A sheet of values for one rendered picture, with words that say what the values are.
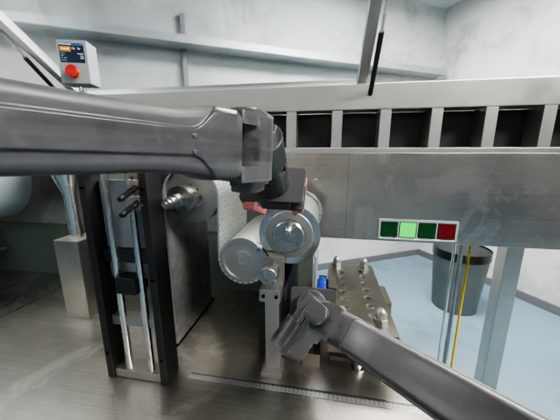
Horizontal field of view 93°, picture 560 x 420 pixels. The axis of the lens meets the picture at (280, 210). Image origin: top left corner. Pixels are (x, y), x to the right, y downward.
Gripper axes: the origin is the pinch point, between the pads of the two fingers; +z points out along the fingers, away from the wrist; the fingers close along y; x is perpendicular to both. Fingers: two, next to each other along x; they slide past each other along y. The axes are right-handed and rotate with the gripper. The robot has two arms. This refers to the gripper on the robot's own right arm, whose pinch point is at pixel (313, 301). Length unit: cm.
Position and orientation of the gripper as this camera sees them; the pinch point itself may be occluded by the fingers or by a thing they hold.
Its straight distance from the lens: 73.7
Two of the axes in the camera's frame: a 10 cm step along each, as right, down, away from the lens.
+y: 9.9, 0.5, -1.6
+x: 1.0, -9.6, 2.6
